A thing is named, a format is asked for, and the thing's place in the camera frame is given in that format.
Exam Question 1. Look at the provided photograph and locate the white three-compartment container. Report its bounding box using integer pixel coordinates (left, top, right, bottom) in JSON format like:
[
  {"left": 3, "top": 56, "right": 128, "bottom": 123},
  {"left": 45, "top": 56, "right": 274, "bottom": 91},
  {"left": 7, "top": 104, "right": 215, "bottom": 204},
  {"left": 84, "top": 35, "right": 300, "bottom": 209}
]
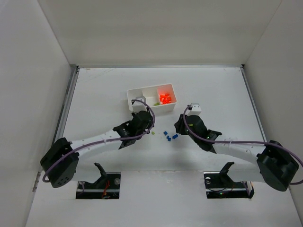
[{"left": 126, "top": 84, "right": 177, "bottom": 114}]

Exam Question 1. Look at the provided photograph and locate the large orange round lego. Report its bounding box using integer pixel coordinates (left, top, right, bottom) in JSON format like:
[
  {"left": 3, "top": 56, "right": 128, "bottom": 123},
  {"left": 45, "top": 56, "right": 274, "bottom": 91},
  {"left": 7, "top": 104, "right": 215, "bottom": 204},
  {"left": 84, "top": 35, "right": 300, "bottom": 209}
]
[{"left": 159, "top": 93, "right": 172, "bottom": 105}]

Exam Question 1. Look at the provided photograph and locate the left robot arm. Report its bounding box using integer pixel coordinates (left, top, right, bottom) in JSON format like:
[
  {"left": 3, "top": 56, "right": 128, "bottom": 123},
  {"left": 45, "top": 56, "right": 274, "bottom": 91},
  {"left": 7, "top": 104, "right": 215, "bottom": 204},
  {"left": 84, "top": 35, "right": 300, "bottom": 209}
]
[{"left": 40, "top": 110, "right": 155, "bottom": 188}]

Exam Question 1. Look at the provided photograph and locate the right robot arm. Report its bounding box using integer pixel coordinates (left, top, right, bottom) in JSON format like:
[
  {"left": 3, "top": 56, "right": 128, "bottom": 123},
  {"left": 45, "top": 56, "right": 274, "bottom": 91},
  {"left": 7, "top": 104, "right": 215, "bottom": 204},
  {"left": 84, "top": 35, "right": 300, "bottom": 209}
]
[{"left": 174, "top": 114, "right": 303, "bottom": 192}]

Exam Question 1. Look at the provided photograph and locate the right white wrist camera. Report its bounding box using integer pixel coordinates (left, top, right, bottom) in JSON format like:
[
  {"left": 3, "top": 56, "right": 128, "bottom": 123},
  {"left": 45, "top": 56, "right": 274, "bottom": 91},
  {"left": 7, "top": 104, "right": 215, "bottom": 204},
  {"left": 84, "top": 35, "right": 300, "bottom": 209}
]
[{"left": 187, "top": 103, "right": 201, "bottom": 116}]

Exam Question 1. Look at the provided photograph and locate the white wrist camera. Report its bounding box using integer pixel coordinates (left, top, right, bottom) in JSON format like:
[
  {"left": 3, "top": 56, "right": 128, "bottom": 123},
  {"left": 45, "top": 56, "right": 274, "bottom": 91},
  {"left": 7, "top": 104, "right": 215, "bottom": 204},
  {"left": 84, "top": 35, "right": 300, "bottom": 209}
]
[
  {"left": 132, "top": 96, "right": 147, "bottom": 114},
  {"left": 187, "top": 103, "right": 201, "bottom": 116}
]

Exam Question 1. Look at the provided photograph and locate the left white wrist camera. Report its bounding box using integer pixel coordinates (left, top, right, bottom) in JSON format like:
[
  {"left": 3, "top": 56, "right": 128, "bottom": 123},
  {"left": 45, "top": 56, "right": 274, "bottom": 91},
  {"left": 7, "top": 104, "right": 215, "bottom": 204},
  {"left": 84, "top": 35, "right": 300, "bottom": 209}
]
[{"left": 132, "top": 96, "right": 147, "bottom": 114}]

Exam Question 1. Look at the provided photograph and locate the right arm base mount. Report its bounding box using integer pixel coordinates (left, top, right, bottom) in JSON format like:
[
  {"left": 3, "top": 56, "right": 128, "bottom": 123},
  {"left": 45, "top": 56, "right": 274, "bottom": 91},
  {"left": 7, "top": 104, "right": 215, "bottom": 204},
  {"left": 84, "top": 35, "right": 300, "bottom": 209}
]
[{"left": 204, "top": 162, "right": 255, "bottom": 199}]

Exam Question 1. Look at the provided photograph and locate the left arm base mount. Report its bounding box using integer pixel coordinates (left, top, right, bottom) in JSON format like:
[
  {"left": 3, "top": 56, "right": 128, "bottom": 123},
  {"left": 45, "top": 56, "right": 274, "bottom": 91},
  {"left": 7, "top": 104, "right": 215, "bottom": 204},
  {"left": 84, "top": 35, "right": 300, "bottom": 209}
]
[{"left": 76, "top": 163, "right": 121, "bottom": 200}]

